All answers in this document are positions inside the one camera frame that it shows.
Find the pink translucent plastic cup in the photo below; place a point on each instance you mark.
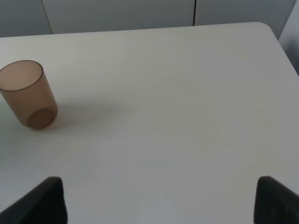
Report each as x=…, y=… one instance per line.
x=24, y=86

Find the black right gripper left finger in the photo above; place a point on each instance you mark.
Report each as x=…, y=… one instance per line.
x=44, y=204

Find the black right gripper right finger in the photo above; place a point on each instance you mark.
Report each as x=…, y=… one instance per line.
x=275, y=203

